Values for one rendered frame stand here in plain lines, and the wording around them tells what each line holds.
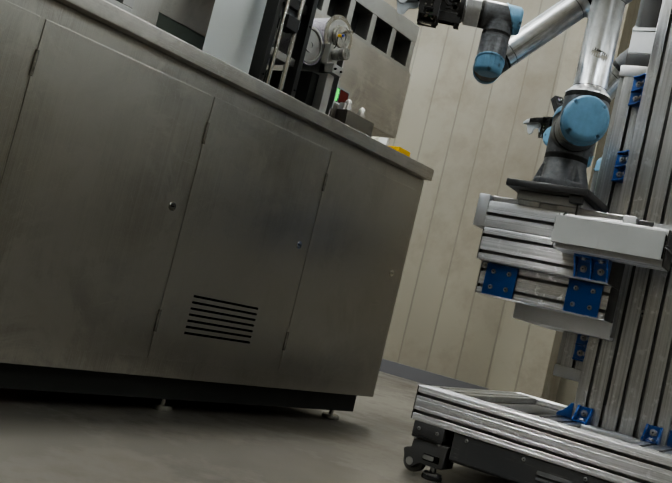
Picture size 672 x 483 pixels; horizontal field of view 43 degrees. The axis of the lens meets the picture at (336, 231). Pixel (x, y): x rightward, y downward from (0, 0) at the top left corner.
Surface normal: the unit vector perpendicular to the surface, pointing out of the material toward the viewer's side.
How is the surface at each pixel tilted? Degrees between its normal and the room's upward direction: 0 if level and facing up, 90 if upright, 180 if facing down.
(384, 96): 90
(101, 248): 90
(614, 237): 90
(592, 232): 90
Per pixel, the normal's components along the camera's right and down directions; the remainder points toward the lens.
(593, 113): -0.11, 0.04
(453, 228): -0.50, -0.18
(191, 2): 0.77, 0.14
